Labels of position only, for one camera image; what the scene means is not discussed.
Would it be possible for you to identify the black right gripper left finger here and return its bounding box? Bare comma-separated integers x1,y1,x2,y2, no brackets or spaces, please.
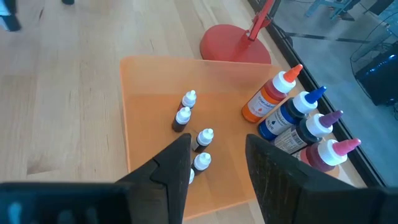
0,133,193,224

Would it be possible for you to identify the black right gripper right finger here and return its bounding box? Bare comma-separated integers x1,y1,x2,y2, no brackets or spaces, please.
245,134,398,224

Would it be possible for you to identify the large red food coloring bottle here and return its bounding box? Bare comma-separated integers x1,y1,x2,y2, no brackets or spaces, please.
292,138,362,180

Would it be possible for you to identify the large purple food coloring bottle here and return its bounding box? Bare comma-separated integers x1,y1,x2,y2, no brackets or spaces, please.
272,110,345,155

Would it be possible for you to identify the large blue food coloring bottle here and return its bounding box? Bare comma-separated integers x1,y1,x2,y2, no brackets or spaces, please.
257,86,327,141

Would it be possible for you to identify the large orange food coloring bottle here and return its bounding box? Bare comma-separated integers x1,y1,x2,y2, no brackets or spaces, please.
241,63,304,124

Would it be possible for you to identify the orange translucent plastic bin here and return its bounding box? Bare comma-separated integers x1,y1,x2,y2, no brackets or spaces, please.
119,55,341,220

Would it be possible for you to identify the black computer case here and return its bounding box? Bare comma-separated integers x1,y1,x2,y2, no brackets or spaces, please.
354,43,398,106

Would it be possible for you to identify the red desk lamp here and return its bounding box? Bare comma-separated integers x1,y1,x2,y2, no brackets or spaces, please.
199,0,276,65

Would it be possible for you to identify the grey office chair base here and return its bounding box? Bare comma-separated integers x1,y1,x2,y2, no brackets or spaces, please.
304,0,355,21

